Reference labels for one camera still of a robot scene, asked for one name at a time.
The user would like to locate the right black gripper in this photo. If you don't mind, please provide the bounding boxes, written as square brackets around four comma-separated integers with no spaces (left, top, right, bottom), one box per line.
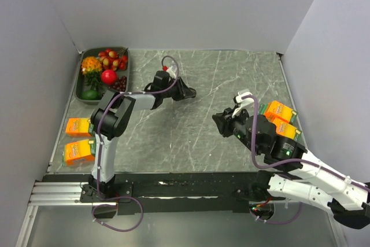
[211,105,261,155]

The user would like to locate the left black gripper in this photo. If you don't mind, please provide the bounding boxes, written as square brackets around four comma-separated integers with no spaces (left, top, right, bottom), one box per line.
[162,77,195,102]

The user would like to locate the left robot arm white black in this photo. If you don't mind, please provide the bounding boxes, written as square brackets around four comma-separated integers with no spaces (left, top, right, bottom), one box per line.
[88,71,197,202]

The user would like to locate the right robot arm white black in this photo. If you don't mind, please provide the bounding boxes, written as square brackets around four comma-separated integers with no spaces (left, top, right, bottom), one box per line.
[212,108,369,230]

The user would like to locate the orange juice box upper right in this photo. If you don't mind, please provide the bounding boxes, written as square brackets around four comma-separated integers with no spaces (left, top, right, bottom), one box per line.
[258,100,298,124]

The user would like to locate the orange juice box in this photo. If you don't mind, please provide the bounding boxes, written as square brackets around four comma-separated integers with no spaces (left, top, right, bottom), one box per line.
[272,117,302,141]
[63,139,96,167]
[258,100,298,124]
[65,117,94,137]

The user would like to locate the orange juice box lower right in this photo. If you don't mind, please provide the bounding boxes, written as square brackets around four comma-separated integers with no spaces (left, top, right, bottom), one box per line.
[272,117,302,141]

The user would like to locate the dark grape bunch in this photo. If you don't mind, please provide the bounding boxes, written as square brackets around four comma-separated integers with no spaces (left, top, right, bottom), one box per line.
[109,76,127,92]

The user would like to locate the red apple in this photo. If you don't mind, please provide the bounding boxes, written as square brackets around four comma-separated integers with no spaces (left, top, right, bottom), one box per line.
[101,69,118,86]

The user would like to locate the red cherry bunch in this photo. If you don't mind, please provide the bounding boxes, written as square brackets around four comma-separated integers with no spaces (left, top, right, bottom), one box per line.
[98,48,128,71]

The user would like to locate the dark grey fruit tray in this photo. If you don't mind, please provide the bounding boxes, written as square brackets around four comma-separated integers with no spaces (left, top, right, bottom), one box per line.
[75,47,130,105]

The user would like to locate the orange flower fruit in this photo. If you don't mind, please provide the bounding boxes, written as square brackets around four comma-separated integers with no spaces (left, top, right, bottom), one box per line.
[80,56,102,75]

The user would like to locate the green avocado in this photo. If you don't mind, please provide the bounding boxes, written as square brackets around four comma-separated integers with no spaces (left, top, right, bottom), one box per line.
[80,89,101,100]

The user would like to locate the orange juice box upper left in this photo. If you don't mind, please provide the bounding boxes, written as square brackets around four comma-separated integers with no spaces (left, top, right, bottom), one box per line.
[65,117,94,137]

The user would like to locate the orange juice box lower left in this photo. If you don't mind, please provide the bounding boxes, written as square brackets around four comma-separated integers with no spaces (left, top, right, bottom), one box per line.
[63,139,96,167]

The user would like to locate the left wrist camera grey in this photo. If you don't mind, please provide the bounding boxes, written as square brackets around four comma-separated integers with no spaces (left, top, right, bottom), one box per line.
[162,64,178,79]

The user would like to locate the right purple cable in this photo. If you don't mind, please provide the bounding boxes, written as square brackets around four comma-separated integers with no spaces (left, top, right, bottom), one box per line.
[241,94,370,225]

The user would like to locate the left aluminium frame rail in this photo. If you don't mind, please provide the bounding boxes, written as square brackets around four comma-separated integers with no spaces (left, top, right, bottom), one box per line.
[28,182,85,206]

